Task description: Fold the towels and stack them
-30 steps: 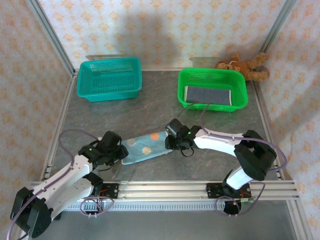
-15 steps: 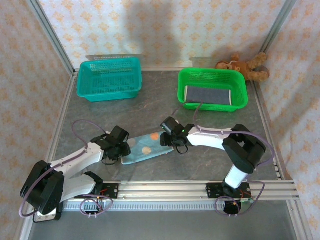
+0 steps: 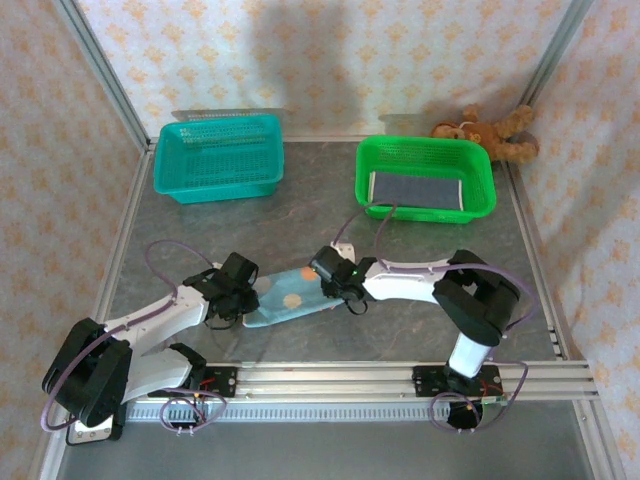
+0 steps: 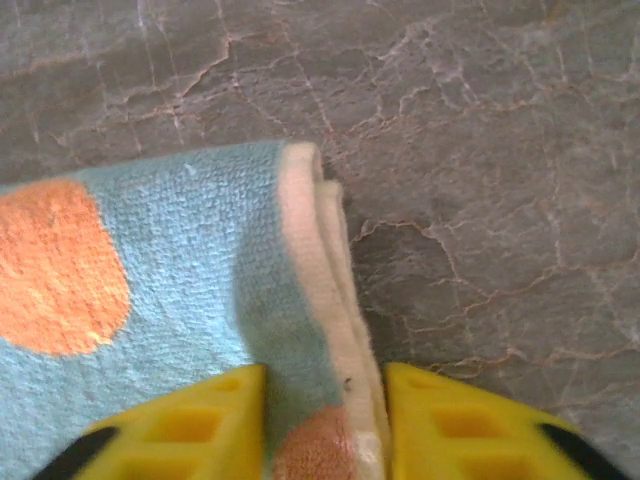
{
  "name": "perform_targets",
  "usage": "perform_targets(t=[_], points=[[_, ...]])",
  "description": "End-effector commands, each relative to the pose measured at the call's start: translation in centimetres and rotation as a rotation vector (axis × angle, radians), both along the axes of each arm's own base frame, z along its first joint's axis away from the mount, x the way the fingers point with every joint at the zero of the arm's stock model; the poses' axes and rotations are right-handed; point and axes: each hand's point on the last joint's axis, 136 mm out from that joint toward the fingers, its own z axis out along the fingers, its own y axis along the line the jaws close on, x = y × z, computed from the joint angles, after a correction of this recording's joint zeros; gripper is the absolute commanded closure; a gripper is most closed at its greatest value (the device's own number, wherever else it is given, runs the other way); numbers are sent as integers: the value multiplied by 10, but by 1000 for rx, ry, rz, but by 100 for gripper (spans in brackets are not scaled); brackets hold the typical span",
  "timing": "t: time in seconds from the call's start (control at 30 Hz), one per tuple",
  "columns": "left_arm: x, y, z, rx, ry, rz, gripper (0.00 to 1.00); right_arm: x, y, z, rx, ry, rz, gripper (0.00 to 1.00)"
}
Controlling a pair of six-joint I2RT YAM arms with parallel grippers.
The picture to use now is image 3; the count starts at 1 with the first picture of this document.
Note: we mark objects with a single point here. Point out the light blue orange-dotted towel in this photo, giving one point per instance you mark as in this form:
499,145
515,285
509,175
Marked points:
285,295

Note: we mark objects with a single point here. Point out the grey-blue hello cat towel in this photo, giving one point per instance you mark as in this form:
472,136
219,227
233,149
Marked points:
415,190

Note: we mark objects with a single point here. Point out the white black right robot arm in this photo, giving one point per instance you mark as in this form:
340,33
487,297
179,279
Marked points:
400,285

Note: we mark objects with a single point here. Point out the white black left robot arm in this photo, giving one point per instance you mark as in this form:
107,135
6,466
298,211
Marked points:
160,320

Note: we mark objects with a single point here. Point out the teal plastic basket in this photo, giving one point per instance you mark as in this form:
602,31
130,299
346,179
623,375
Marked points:
220,165

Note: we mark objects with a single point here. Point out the green plastic basket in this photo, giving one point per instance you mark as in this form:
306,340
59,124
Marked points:
425,155

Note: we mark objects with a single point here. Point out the small green circuit board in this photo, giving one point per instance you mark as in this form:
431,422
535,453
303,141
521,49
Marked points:
496,400

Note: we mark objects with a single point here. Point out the black white alarm clock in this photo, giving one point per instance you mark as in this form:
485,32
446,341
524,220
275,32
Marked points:
90,435

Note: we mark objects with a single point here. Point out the brown teddy bear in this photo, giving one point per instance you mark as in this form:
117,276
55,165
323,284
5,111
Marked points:
482,135

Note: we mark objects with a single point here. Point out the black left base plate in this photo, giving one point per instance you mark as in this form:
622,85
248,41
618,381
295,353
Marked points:
225,382

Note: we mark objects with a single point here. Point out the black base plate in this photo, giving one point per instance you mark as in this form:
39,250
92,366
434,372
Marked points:
425,381
225,382

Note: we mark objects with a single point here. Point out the aluminium front rail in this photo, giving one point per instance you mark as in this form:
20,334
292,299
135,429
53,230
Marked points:
325,380

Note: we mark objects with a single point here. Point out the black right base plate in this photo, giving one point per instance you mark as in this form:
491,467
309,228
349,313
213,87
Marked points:
425,381

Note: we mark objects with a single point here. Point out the aluminium table side rail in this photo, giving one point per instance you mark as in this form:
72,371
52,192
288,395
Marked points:
120,235
530,225

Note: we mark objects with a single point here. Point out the aluminium table back rail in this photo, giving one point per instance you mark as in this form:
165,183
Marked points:
320,139

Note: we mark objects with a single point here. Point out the aluminium lower frame leg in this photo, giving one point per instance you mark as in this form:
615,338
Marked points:
50,455
597,440

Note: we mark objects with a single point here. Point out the aluminium frame post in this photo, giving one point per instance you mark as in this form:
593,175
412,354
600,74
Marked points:
105,75
555,55

